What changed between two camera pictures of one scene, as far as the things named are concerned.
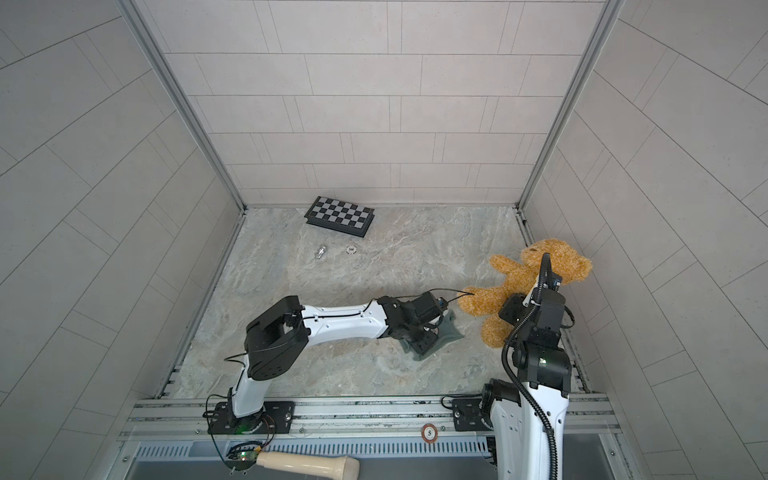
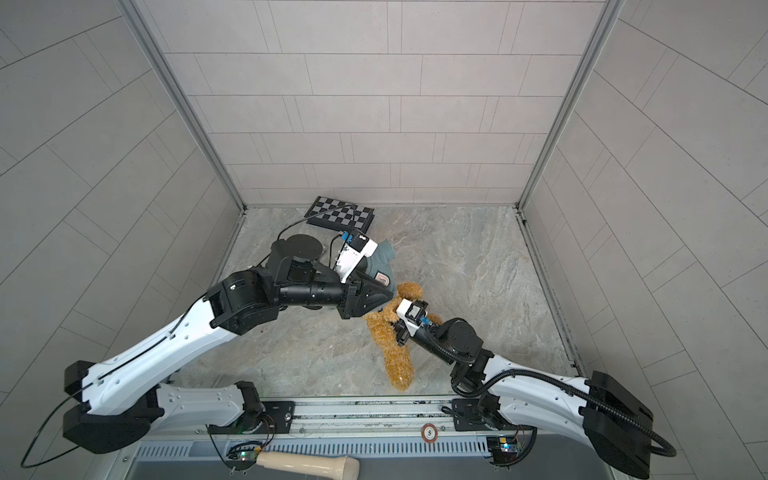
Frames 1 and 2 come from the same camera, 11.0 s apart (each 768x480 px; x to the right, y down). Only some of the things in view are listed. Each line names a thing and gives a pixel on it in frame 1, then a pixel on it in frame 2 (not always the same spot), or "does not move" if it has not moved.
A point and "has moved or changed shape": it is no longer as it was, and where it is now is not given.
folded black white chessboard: (340, 215) does not move
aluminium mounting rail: (187, 420) does not move
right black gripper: (512, 302) → (402, 333)
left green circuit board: (242, 457) does not move
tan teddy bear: (565, 261) → (397, 358)
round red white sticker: (429, 433) does not move
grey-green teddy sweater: (448, 332) has moved or changed shape
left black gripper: (427, 344) → (355, 290)
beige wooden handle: (329, 467) does not move
